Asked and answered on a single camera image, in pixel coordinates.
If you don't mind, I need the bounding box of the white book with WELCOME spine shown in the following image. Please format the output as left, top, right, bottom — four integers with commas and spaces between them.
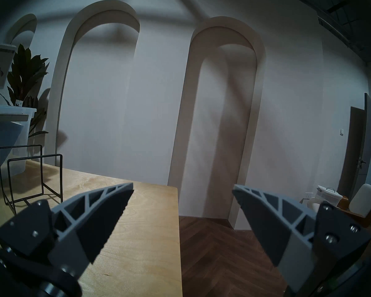
0, 43, 17, 89

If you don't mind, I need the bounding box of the white object on armchair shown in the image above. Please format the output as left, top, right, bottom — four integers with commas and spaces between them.
316, 185, 343, 204

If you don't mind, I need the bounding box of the black wire book stand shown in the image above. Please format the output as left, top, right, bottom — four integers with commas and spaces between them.
0, 145, 63, 215

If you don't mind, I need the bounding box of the dark door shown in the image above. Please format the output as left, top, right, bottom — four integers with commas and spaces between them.
337, 93, 371, 201

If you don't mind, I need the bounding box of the clear plastic storage box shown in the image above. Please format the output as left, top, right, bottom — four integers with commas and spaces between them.
0, 104, 37, 185

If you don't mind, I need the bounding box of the tall green potted plant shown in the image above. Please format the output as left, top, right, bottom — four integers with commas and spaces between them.
0, 44, 50, 137

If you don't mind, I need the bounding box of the cream and wood armchair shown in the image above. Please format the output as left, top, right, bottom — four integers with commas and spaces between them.
303, 183, 371, 228

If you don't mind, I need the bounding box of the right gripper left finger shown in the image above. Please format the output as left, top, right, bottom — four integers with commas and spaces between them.
0, 183, 134, 280

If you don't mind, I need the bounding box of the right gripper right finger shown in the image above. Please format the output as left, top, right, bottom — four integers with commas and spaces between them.
232, 184, 371, 295

